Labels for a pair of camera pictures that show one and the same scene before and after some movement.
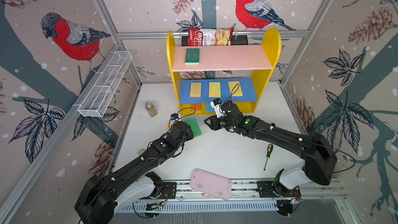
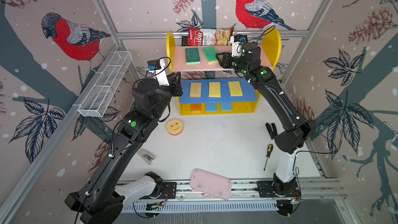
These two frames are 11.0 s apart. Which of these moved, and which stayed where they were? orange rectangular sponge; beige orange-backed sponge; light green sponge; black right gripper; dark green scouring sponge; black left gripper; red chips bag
Moved: black right gripper; light green sponge; black left gripper
Stayed: red chips bag; beige orange-backed sponge; dark green scouring sponge; orange rectangular sponge
